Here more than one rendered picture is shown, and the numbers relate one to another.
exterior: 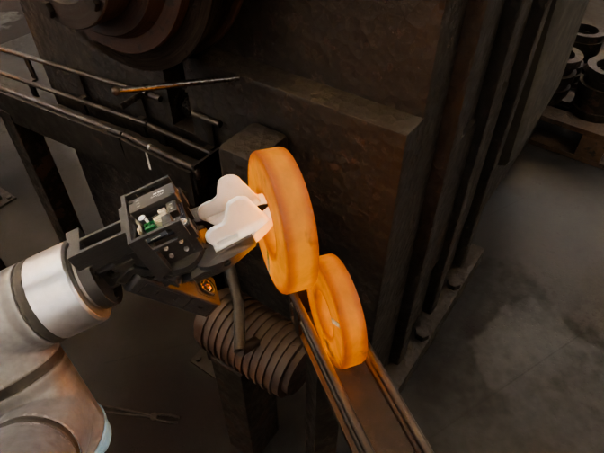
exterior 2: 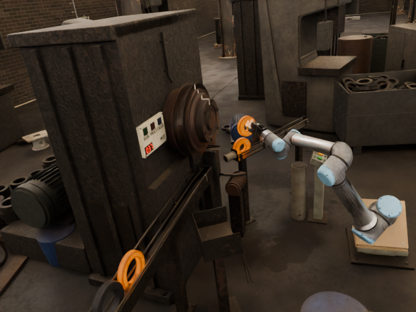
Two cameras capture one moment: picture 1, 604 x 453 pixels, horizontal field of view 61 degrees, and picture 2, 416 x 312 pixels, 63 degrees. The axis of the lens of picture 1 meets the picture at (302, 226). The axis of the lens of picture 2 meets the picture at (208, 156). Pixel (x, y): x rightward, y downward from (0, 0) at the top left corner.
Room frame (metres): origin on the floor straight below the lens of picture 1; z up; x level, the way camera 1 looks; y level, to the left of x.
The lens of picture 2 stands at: (1.18, 2.36, 1.83)
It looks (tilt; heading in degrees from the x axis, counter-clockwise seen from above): 25 degrees down; 259
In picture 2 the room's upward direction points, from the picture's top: 7 degrees counter-clockwise
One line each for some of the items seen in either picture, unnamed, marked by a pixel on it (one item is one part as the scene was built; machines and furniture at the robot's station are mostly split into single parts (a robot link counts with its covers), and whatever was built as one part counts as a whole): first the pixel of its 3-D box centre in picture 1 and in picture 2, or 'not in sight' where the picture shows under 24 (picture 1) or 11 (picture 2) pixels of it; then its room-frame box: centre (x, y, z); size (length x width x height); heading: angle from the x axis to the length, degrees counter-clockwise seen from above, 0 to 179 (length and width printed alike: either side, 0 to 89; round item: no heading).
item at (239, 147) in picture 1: (258, 193); (212, 163); (0.71, 0.08, 0.68); 0.11 x 0.08 x 0.24; 145
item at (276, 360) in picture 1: (261, 393); (238, 204); (0.54, 0.09, 0.27); 0.22 x 0.13 x 0.53; 55
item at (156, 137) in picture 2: not in sight; (152, 134); (1.12, 0.49, 1.15); 0.26 x 0.02 x 0.18; 55
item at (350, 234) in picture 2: not in sight; (377, 243); (-0.35, 0.65, 0.04); 0.40 x 0.40 x 0.08; 61
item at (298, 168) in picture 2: not in sight; (298, 191); (0.00, 0.09, 0.26); 0.12 x 0.12 x 0.52
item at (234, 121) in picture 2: not in sight; (241, 127); (-0.12, -1.80, 0.17); 0.57 x 0.31 x 0.34; 75
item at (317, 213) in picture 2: not in sight; (319, 186); (-0.16, 0.15, 0.31); 0.24 x 0.16 x 0.62; 55
